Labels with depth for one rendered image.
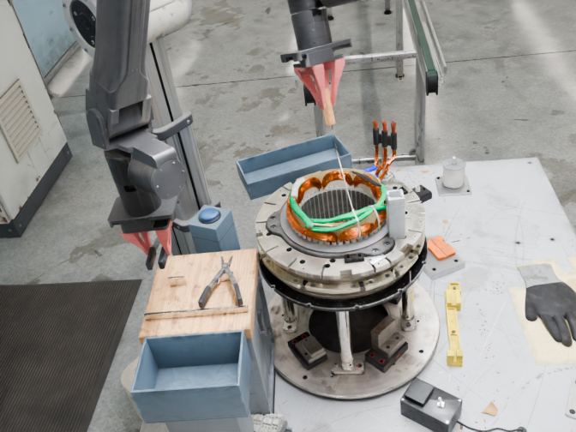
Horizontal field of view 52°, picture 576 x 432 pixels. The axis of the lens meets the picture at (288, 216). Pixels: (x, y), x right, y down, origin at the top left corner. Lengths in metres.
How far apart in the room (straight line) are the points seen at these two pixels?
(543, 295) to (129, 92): 0.98
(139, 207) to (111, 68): 0.22
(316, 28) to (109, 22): 0.34
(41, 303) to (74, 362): 0.44
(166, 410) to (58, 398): 1.50
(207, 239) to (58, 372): 1.39
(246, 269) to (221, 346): 0.16
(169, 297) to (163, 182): 0.32
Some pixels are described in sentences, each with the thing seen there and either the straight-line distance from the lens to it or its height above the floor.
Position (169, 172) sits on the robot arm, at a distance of 0.81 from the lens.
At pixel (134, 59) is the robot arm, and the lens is 0.78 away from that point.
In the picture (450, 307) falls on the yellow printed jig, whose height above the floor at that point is 0.79.
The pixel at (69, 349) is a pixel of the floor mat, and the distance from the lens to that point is 2.61.
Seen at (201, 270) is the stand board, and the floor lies 1.06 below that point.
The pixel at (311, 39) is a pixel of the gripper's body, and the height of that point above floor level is 1.44.
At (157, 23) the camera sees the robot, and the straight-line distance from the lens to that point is 1.25.
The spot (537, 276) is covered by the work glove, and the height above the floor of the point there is 0.79.
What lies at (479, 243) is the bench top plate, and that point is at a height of 0.78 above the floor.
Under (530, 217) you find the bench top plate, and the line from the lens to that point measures 1.64.
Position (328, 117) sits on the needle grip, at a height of 1.31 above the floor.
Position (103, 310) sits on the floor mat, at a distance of 2.70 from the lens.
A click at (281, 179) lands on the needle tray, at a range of 1.31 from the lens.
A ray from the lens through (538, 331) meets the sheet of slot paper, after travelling 1.36.
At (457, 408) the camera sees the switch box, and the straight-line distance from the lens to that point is 1.16.
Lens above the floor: 1.79
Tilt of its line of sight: 38 degrees down
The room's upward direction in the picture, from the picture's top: 9 degrees counter-clockwise
